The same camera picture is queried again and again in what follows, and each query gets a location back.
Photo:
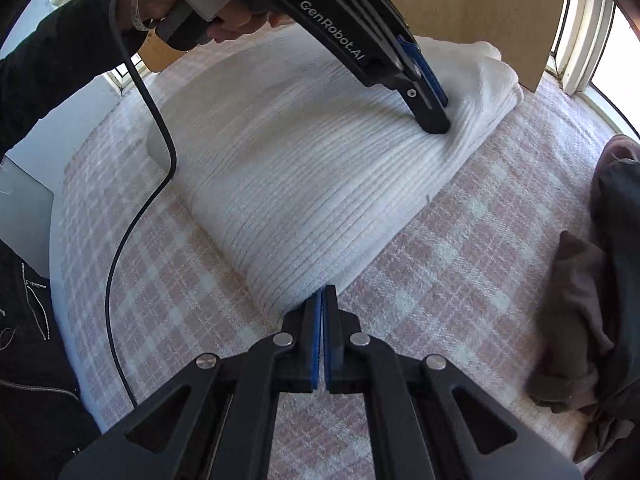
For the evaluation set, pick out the white window frame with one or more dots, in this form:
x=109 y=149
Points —
x=575 y=35

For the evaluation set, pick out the beige knitted sweater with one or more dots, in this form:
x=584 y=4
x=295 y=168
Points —
x=300 y=185

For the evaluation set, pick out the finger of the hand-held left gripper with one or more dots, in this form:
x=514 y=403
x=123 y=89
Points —
x=425 y=110
x=422 y=70

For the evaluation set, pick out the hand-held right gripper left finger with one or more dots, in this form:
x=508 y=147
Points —
x=315 y=340

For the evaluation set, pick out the person's left forearm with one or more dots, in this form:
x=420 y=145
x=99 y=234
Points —
x=60 y=50

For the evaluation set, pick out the pink plaid blanket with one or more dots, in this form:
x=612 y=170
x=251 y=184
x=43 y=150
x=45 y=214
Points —
x=475 y=260

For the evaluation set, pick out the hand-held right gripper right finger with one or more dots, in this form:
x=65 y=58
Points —
x=329 y=345

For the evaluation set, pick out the light wooden board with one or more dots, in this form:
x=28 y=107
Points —
x=475 y=5

